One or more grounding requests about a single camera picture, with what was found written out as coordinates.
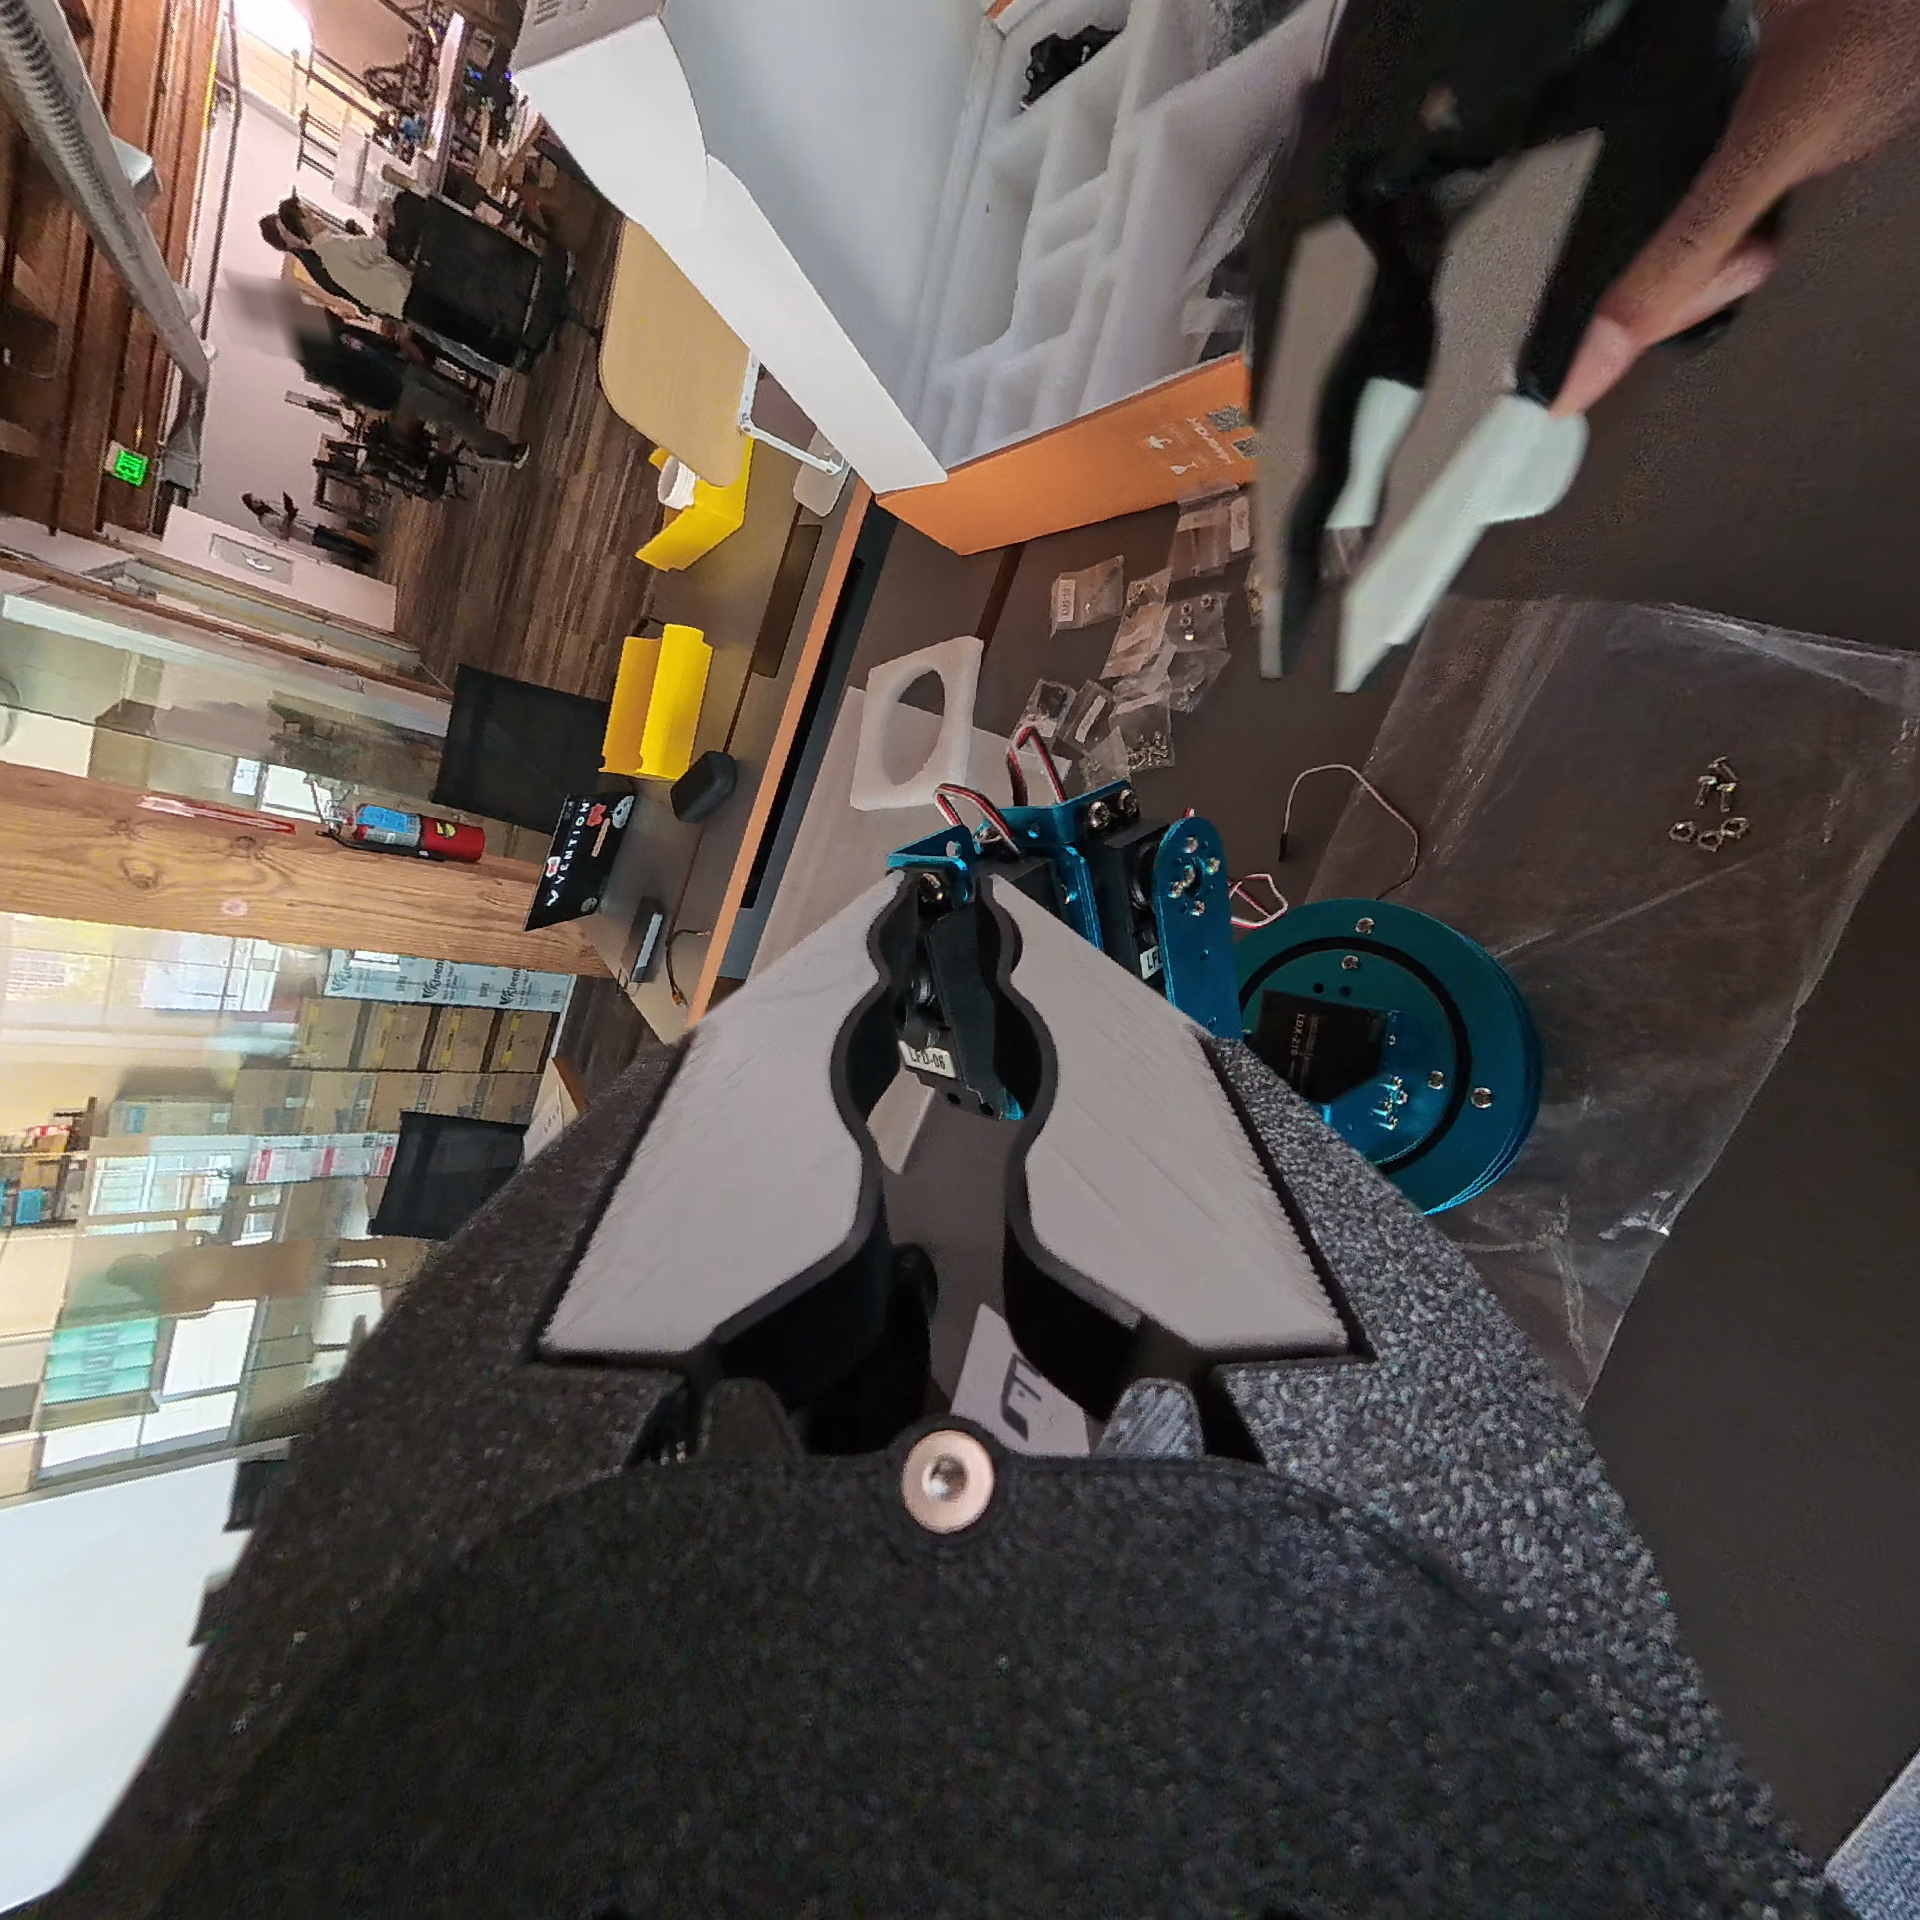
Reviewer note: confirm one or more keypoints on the silver screws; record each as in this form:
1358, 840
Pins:
1712, 828

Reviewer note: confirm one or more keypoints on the red fire extinguisher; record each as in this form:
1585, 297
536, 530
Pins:
444, 836

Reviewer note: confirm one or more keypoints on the black rounded pouch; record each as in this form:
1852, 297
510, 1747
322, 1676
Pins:
700, 784

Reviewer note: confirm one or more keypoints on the black laptop with stickers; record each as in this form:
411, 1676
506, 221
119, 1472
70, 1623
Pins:
585, 863

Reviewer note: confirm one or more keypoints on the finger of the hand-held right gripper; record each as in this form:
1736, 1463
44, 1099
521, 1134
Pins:
1500, 301
1303, 446

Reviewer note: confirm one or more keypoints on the tan chair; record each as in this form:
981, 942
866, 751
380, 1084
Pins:
658, 344

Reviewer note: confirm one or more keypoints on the grey desk with orange edge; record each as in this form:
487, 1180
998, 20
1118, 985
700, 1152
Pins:
707, 887

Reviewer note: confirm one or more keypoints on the green exit sign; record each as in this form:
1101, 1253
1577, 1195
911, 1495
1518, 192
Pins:
127, 467

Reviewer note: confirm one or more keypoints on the yellow storage box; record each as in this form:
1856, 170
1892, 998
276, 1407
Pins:
658, 703
707, 523

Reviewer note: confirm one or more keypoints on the black flat box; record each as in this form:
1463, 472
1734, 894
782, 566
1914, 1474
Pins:
648, 941

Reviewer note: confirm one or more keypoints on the black servo motor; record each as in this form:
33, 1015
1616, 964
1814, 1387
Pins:
951, 1005

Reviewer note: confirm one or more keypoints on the person's right hand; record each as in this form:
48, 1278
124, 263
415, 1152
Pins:
1802, 91

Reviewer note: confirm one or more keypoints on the stack of cardboard boxes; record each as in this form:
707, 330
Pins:
390, 1033

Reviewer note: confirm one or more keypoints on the silver ceiling duct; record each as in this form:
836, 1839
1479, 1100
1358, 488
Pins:
92, 180

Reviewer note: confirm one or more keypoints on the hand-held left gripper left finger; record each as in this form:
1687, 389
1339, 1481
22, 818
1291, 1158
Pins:
707, 1201

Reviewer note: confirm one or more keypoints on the dark grey desk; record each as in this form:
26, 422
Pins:
1722, 495

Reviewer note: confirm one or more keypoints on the black office chair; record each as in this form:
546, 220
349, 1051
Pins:
444, 1180
515, 751

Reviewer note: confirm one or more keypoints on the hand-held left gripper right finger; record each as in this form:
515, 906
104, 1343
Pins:
1189, 1201

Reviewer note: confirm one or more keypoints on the white foam sheet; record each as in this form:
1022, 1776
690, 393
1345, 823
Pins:
840, 887

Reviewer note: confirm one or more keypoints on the large clear plastic bag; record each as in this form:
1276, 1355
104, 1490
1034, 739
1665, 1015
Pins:
1651, 931

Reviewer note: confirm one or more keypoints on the pile of small parts bags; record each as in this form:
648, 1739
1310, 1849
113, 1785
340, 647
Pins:
1141, 647

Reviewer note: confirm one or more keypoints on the white foam frame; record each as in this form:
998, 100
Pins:
876, 751

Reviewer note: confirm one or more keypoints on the white cup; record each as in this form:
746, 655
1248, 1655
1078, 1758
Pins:
674, 486

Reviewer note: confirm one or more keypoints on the blue toy robot arm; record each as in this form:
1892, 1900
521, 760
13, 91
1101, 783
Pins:
1351, 1081

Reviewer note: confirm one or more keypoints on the orange white cardboard box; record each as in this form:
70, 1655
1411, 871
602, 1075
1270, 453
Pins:
1051, 467

